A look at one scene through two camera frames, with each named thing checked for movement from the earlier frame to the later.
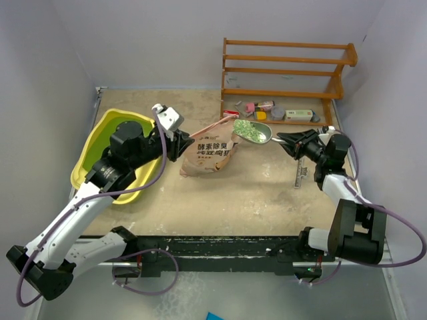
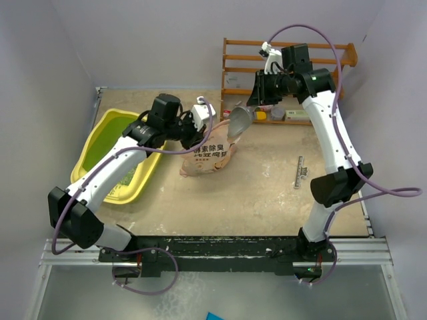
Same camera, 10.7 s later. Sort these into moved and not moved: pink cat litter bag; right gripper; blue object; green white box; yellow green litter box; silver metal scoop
Moved: right gripper; silver metal scoop
Not moved: yellow green litter box; blue object; green white box; pink cat litter bag
